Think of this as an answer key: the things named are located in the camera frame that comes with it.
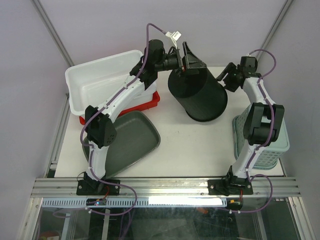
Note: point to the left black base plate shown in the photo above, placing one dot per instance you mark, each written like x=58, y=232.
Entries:
x=90, y=187

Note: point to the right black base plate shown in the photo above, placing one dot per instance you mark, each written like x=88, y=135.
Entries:
x=229, y=187

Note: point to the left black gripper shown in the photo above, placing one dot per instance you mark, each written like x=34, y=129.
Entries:
x=190, y=61

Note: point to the grey slotted cable duct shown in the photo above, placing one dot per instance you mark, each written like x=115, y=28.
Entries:
x=141, y=202

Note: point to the red plastic tray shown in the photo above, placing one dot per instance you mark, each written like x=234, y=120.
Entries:
x=146, y=100

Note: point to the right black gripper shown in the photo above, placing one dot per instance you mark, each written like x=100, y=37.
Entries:
x=228, y=85

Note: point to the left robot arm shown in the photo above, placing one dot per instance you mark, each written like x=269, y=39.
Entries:
x=99, y=121

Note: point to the black ribbed waste bin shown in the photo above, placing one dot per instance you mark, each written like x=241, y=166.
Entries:
x=201, y=96

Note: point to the right aluminium frame post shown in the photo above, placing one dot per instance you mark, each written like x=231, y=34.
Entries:
x=267, y=18

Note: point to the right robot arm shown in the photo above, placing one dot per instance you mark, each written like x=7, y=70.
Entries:
x=262, y=125

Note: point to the aluminium frame post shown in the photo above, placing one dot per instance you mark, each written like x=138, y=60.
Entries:
x=267, y=18
x=52, y=31

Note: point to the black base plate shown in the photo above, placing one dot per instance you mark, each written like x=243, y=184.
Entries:
x=90, y=187
x=229, y=187

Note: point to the dark grey shallow tray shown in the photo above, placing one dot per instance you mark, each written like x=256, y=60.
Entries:
x=136, y=137

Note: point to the aluminium mounting rail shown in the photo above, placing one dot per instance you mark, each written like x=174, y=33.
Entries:
x=144, y=187

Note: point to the teal perforated plastic basket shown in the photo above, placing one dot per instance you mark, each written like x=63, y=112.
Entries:
x=268, y=159

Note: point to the large white plastic tub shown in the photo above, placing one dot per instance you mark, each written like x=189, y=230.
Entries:
x=93, y=82

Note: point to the left aluminium frame post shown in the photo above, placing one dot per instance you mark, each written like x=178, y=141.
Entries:
x=52, y=31

